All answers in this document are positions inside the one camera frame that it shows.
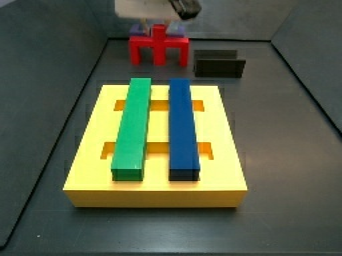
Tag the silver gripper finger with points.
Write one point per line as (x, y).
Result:
(167, 22)
(144, 26)

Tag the green bar block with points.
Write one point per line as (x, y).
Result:
(127, 165)

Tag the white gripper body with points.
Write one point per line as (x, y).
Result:
(145, 9)

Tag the purple three-pronged block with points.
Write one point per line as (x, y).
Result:
(173, 31)

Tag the yellow slotted board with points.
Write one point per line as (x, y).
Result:
(220, 186)

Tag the red three-pronged block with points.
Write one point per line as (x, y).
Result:
(159, 42)

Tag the black angled fixture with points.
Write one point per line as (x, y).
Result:
(218, 63)

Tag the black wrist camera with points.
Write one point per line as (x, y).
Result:
(185, 8)

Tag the blue bar block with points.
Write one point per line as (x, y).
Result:
(183, 166)

